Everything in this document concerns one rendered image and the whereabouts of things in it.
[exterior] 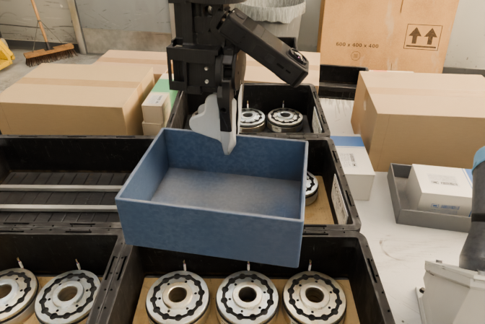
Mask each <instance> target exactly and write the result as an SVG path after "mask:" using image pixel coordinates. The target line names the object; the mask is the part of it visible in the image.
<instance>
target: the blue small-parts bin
mask: <svg viewBox="0 0 485 324"><path fill-rule="evenodd" d="M307 155H308V141H304V140H296V139H281V138H273V137H265V136H250V135H242V134H236V145H235V147H234V149H233V150H232V151H231V153H230V154H229V155H226V154H224V152H223V148H222V143H221V142H220V141H219V140H217V139H213V138H211V137H208V136H205V135H203V134H200V133H196V132H195V131H193V130H187V129H179V128H161V130H160V132H159V133H158V134H157V136H156V137H155V139H154V141H153V142H152V143H151V145H150V146H149V148H148V150H147V151H146V152H145V154H144V156H143V157H142V158H141V160H140V161H139V163H138V165H137V166H136V167H135V168H134V170H133V172H132V173H131V174H130V176H129V177H128V179H127V181H126V182H125V183H124V185H123V187H122V188H121V189H120V191H119V192H118V194H117V196H116V197H115V203H116V206H117V210H118V215H119V218H120V222H121V227H122V230H123V236H124V240H125V243H126V244H127V245H135V246H142V247H147V248H156V249H162V250H172V251H178V252H183V253H193V254H198V255H208V256H214V257H219V258H229V259H234V260H244V261H250V262H255V263H265V264H271V265H276V266H286V267H291V268H298V267H299V261H300V250H301V244H302V233H303V226H304V219H305V194H306V180H307Z"/></svg>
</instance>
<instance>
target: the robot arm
mask: <svg viewBox="0 0 485 324"><path fill-rule="evenodd" d="M245 1H247V0H168V3H171V4H174V13H175V34H176V37H175V38H173V39H172V40H171V44H170V45H169V46H168V47H166V51H167V68H168V78H169V88H170V90H177V91H185V94H193V95H201V94H202V92H213V94H211V95H209V96H208V97H207V98H206V100H205V103H204V104H203V105H200V106H199V107H198V115H195V116H193V117H191V119H190V120H189V125H190V127H191V129H192V130H193V131H195V132H196V133H200V134H203V135H205V136H208V137H211V138H213V139H217V140H219V141H220V142H221V143H222V148H223V152H224V154H226V155H229V154H230V153H231V151H232V150H233V149H234V147H235V145H236V134H239V130H240V120H241V112H242V107H243V91H244V77H245V70H246V54H248V55H249V56H250V57H252V58H253V59H255V60H256V61H257V62H258V63H260V64H262V65H263V66H265V67H266V68H267V69H268V70H270V71H271V72H273V73H274V74H275V75H276V76H278V78H280V79H281V80H282V81H284V82H286V83H287V84H290V85H291V86H292V87H298V86H299V85H300V84H301V83H302V81H303V80H304V79H305V78H306V76H307V75H308V73H309V61H308V60H307V59H306V57H305V56H304V55H302V54H301V53H300V52H299V51H297V50H295V49H294V48H290V47H289V46H288V45H287V44H286V43H284V42H283V41H281V40H280V39H278V38H277V37H276V36H275V35H273V34H272V33H270V32H269V31H268V30H266V29H265V28H264V27H262V26H261V25H259V24H258V23H257V22H255V21H254V20H253V19H251V18H250V17H249V16H248V15H246V14H244V13H243V12H241V11H240V10H239V9H238V8H234V9H233V10H232V11H230V8H231V7H230V4H237V3H242V2H245ZM209 6H211V7H212V8H211V10H210V8H209ZM228 13H229V14H228ZM227 14H228V15H227ZM224 19H225V20H224ZM176 45H182V46H183V47H179V46H176ZM175 46H176V47H175ZM171 60H172V66H173V76H174V81H173V80H172V67H171ZM471 174H472V176H473V182H472V207H471V228H470V231H469V233H468V236H467V238H466V241H465V243H464V245H463V248H462V250H461V252H460V256H459V268H464V269H467V270H470V271H477V272H478V271H485V146H483V147H481V148H480V149H479V150H478V151H477V152H476V154H475V155H474V158H473V168H472V170H471Z"/></svg>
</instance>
